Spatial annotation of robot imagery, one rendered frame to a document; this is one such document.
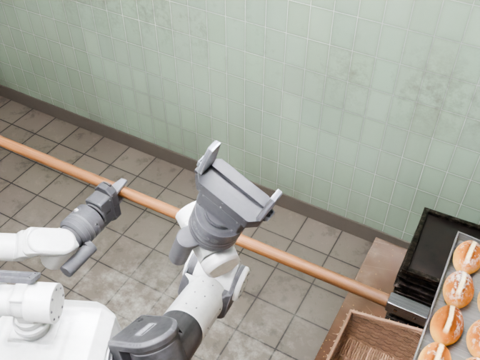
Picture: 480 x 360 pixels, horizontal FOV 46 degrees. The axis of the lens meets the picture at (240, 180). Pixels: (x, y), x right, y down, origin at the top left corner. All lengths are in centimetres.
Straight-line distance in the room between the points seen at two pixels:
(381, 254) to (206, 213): 143
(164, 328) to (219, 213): 26
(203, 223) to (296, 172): 207
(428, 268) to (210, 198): 110
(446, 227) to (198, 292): 102
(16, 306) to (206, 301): 36
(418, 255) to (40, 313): 121
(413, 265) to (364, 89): 94
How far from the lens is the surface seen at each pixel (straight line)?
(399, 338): 188
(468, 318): 139
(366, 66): 243
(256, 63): 266
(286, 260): 136
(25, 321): 104
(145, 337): 100
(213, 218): 86
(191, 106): 303
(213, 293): 117
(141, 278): 286
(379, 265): 220
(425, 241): 189
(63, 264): 144
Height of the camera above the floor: 227
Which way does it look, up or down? 44 degrees down
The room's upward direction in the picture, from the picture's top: straight up
